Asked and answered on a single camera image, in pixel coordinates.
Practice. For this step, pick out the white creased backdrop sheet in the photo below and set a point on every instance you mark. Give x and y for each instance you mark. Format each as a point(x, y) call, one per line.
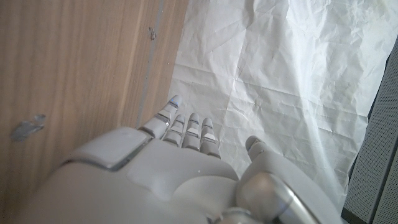
point(280, 77)

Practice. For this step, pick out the grey perforated panel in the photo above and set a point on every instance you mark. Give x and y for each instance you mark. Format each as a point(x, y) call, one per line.
point(379, 155)

